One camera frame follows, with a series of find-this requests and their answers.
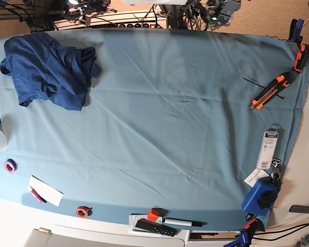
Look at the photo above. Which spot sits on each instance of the dark blue t-shirt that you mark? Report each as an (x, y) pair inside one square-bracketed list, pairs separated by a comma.
[(42, 68)]

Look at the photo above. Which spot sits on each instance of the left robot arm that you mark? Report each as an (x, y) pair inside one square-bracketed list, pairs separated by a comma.
[(220, 13)]

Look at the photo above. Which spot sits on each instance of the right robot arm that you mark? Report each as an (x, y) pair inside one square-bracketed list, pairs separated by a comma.
[(81, 12)]

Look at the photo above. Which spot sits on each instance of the light blue table cloth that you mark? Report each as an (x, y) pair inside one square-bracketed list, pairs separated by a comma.
[(168, 124)]

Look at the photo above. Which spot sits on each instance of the red cube block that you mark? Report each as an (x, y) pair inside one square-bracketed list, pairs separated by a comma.
[(153, 215)]

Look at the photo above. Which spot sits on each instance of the black remote control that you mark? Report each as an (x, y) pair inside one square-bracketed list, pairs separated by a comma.
[(153, 227)]

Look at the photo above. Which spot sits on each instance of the power strip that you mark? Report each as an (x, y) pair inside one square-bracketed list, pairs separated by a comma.
[(130, 19)]

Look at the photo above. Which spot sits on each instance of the white marker pen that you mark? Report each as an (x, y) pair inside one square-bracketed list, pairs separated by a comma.
[(180, 222)]

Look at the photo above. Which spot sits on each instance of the red tape roll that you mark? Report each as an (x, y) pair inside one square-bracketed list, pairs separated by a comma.
[(83, 211)]

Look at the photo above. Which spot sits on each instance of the white label card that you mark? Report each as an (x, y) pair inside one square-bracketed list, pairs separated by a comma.
[(256, 174)]

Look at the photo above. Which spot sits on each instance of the packaged tool blister pack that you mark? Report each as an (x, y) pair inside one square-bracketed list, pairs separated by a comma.
[(268, 147)]

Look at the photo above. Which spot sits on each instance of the white paper card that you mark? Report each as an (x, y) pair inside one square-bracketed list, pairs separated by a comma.
[(50, 194)]

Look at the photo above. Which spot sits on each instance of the blue box with knob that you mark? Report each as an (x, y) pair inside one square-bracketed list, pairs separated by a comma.
[(262, 196)]

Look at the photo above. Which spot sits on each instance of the black zip tie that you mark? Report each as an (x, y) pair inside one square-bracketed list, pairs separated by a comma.
[(255, 83)]

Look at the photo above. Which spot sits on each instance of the orange black utility knife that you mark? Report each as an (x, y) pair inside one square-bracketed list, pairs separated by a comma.
[(272, 89)]

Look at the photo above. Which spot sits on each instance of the orange clamp bottom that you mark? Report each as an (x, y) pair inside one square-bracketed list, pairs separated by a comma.
[(252, 223)]

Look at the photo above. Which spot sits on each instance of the blue spring clamp bottom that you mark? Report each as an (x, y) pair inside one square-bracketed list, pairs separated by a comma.
[(244, 239)]

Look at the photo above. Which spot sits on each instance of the blue spring clamp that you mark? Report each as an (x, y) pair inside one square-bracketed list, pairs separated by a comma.
[(244, 239), (295, 29)]

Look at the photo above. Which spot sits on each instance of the purple tape roll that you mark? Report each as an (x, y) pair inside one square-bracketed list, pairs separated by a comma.
[(10, 165)]

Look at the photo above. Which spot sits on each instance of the orange black clamp top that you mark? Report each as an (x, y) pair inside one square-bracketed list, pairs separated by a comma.
[(301, 58)]

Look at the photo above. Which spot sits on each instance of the black phone device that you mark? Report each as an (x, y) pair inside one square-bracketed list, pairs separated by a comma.
[(300, 209)]

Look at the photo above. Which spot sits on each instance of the blue spring clamp top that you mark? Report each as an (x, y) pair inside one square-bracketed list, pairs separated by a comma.
[(295, 29)]

